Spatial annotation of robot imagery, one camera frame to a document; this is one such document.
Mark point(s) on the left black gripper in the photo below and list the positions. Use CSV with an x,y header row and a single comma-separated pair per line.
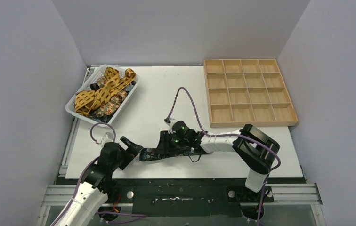
x,y
126,152

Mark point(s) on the wooden compartment tray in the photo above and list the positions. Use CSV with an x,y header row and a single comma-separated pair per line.
x,y
242,91

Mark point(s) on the beige floral tie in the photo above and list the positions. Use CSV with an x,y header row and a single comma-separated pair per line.
x,y
112,94

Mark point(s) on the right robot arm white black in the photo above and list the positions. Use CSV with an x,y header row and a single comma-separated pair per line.
x,y
255,148

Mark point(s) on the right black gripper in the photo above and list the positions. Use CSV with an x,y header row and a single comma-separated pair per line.
x,y
165,140

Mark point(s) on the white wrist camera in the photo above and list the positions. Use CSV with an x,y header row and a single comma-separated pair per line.
x,y
107,137
170,122

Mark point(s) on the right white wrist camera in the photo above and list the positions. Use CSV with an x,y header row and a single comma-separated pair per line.
x,y
170,122

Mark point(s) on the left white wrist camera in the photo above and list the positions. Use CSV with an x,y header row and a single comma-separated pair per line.
x,y
107,137

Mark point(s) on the dark floral tie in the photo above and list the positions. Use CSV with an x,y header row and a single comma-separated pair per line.
x,y
149,154

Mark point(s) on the yellow patterned tie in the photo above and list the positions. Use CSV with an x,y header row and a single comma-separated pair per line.
x,y
85,100

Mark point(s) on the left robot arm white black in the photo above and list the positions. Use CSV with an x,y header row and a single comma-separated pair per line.
x,y
96,185

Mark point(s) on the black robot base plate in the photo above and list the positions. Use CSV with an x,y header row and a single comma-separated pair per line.
x,y
188,197

